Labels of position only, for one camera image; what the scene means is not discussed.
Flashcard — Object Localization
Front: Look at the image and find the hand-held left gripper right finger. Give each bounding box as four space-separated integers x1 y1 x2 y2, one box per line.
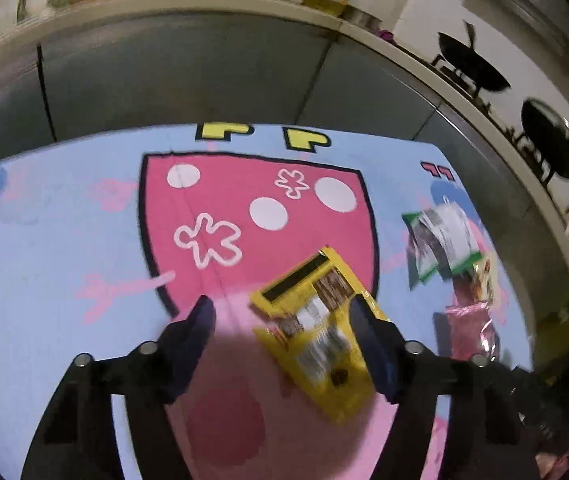
347 294 535 480

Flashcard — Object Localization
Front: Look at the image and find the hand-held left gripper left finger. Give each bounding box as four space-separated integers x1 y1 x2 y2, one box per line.
19 295 216 480

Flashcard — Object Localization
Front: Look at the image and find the shiny pink packet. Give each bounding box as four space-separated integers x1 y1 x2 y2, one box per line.
434 302 502 363

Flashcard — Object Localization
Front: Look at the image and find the brown yellow snack packet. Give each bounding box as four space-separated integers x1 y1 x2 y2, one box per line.
451 255 497 306

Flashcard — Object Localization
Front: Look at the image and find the green white snack wrapper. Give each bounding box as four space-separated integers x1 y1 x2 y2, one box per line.
401 202 482 288

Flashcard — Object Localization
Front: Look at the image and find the blue pink printed blanket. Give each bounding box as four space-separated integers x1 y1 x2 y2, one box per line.
0 120 537 480

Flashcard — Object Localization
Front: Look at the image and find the black wok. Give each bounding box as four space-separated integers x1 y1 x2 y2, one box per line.
521 99 569 180
434 20 512 96

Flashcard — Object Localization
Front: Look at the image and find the steel bowl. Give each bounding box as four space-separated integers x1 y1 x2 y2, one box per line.
347 7 384 30

